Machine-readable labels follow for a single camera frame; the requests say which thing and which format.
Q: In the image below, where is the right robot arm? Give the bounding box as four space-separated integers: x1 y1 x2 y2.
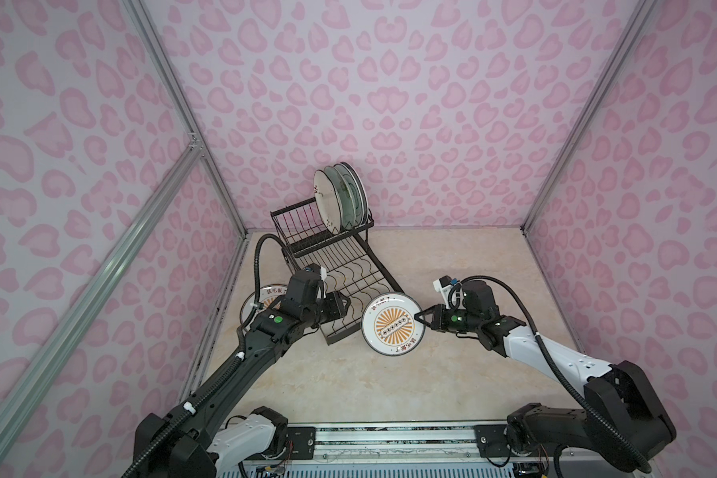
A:
413 276 677 473

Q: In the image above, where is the white plate quatrefoil emblem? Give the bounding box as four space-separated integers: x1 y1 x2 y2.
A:
335 163 362 229

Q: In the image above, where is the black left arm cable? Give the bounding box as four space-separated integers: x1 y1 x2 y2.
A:
118 233 303 478

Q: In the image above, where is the cream floral rim plate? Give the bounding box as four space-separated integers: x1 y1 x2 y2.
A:
313 169 342 235

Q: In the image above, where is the black wire dish rack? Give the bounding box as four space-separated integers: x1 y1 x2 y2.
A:
271 198 404 345

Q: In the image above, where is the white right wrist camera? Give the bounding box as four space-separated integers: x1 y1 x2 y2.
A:
433 276 458 296

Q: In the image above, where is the light blue flower plate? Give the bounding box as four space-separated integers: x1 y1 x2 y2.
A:
325 167 356 231

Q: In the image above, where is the orange sunburst plate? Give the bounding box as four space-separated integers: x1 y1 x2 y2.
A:
239 284 287 324
362 292 425 357

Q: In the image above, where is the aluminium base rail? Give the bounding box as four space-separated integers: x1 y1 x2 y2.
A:
133 417 664 478

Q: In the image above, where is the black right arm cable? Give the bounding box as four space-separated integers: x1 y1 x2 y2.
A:
447 274 652 478

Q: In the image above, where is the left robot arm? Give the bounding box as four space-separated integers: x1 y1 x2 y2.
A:
123 264 350 477

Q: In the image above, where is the dark green rim plate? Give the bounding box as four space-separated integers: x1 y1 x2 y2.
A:
341 161 370 225

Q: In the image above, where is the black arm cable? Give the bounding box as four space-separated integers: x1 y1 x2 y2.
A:
447 274 652 478
118 233 303 478

